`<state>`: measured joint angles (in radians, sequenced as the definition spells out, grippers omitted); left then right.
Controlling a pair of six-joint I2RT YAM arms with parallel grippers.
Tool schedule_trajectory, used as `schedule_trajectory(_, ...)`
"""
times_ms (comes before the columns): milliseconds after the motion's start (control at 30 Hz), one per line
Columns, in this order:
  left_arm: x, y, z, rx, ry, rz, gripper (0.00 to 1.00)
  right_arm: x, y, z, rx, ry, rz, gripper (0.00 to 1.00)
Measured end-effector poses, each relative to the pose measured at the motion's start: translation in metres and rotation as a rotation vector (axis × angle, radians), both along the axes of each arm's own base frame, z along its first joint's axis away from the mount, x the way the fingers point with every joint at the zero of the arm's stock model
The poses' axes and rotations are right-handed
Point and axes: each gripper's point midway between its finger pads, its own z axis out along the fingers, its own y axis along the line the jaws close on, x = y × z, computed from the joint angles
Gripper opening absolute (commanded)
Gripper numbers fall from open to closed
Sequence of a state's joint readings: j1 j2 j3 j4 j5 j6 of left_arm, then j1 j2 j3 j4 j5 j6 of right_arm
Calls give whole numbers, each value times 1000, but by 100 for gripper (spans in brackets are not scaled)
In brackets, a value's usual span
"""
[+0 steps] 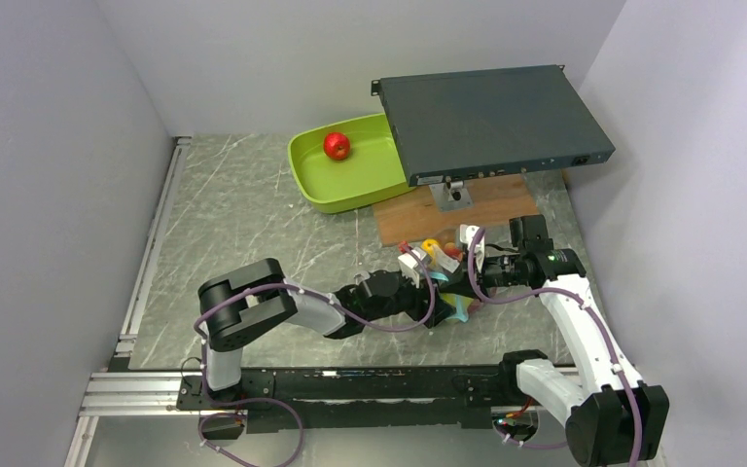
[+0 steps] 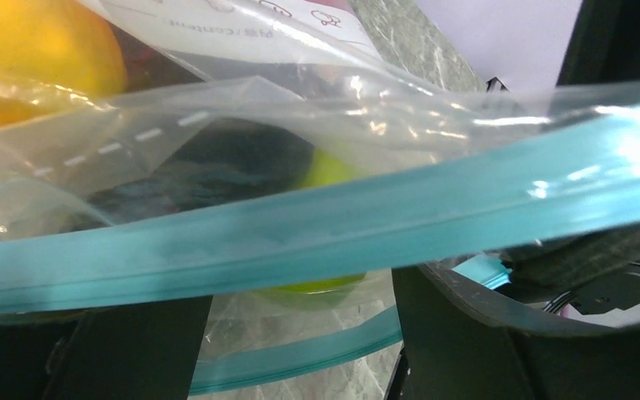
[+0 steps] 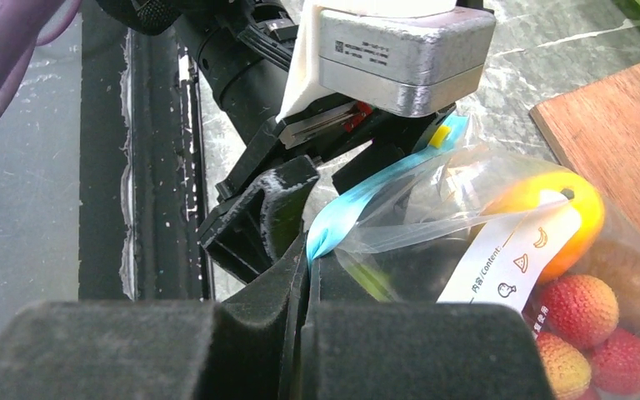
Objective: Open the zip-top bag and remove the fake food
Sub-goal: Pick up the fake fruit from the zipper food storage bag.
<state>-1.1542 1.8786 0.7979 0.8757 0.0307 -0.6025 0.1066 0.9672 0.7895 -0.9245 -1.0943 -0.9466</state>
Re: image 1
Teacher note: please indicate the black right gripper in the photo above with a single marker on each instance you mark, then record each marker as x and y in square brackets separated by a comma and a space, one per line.
[461, 282]

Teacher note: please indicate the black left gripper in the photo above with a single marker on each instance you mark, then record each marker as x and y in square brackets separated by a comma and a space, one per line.
[420, 309]

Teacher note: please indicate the clear zip top bag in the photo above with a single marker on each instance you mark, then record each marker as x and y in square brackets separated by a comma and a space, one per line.
[444, 264]

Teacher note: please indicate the orange fake fruit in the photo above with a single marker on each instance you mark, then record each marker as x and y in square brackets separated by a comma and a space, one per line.
[431, 247]

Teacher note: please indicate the red fake apple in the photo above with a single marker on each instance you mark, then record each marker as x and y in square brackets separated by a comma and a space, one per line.
[337, 146]

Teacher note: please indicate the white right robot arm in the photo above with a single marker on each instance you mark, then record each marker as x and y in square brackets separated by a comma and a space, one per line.
[610, 415]

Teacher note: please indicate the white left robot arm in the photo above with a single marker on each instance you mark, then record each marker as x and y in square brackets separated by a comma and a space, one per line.
[241, 306]

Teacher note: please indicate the wooden board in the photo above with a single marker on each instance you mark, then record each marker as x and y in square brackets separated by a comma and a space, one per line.
[415, 215]

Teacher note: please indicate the lime green plastic tub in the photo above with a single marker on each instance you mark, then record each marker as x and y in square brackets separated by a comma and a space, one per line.
[372, 172]

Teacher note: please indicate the dark grey rack device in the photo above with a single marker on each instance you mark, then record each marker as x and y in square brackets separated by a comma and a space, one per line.
[458, 126]

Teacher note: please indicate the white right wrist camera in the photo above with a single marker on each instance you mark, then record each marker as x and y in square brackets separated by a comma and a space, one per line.
[467, 239]

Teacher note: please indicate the metal stand base plate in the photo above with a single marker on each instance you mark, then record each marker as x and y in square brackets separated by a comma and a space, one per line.
[450, 196]

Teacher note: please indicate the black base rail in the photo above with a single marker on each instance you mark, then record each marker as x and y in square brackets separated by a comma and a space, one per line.
[469, 397]

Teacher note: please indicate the aluminium frame rail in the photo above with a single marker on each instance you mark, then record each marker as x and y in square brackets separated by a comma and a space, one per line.
[117, 390]

